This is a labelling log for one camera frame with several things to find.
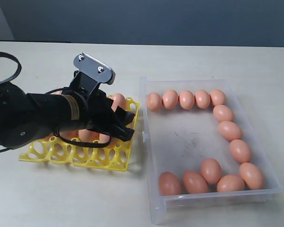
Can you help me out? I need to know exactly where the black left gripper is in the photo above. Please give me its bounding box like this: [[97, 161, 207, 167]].
[[28, 87, 135, 142]]

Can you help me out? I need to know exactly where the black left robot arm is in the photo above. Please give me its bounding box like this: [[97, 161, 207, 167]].
[[0, 82, 135, 149]]

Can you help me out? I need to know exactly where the yellow plastic egg tray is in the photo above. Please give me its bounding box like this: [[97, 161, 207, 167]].
[[18, 97, 139, 171]]

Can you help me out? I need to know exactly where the clear plastic container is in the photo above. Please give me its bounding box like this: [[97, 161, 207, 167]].
[[139, 77, 283, 224]]

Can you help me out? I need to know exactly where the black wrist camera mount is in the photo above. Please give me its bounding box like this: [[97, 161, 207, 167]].
[[69, 52, 115, 95]]

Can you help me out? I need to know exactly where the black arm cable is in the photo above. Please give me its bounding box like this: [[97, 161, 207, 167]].
[[0, 52, 114, 156]]

